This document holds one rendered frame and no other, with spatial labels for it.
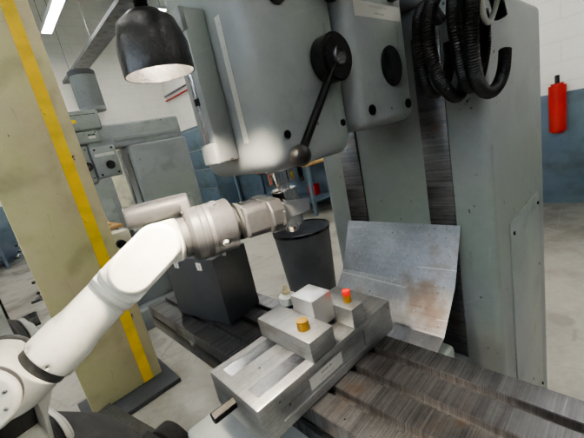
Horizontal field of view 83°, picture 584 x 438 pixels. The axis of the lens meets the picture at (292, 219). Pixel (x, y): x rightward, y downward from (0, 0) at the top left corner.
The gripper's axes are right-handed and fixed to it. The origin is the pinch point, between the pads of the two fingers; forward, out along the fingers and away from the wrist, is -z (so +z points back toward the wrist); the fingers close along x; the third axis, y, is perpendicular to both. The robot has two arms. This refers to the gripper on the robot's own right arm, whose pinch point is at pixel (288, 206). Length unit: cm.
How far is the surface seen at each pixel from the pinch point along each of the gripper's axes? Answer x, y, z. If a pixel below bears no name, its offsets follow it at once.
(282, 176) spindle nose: -2.3, -5.8, 0.9
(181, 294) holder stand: 42, 25, 20
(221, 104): -5.0, -18.5, 9.3
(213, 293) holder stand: 28.4, 22.8, 13.3
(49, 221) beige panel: 159, 5, 69
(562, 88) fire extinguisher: 137, -6, -383
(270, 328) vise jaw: -0.1, 21.7, 8.6
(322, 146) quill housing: -9.1, -9.6, -4.0
